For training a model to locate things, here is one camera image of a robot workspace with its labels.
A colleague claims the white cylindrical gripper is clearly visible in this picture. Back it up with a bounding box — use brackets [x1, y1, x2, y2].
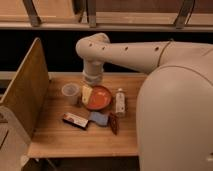
[82, 60, 104, 105]

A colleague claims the dark red pepper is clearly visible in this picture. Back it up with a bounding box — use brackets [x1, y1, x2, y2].
[109, 113, 119, 135]

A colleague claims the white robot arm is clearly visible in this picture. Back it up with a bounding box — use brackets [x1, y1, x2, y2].
[76, 33, 213, 171]

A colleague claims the orange ceramic bowl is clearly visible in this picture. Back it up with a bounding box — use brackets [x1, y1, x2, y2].
[84, 86, 112, 110]

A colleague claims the clear plastic cup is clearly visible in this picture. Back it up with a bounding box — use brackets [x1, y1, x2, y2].
[61, 83, 80, 105]

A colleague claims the red and white box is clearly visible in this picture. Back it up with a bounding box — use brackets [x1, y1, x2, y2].
[63, 113, 88, 129]

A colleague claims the blue sponge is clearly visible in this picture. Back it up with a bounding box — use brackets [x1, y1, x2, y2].
[89, 112, 108, 126]

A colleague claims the white plastic bottle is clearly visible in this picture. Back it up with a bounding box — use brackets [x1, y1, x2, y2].
[115, 88, 126, 117]

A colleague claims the left wooden divider panel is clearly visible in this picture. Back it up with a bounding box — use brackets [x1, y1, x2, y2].
[0, 38, 49, 144]

